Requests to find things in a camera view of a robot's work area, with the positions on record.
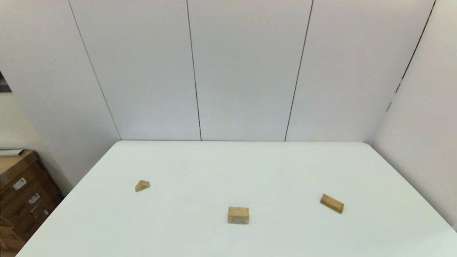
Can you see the rectangular wooden block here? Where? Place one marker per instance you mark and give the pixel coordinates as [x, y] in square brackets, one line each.
[332, 203]

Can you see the triangular wooden block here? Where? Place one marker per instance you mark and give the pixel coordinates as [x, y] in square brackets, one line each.
[142, 186]

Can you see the brown cardboard box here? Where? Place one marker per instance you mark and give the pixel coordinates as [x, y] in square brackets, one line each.
[25, 203]
[9, 235]
[39, 219]
[21, 175]

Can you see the white flat object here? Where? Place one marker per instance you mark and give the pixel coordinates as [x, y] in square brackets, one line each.
[10, 153]

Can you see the dark wall fixture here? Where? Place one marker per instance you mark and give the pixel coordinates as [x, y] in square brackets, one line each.
[4, 85]

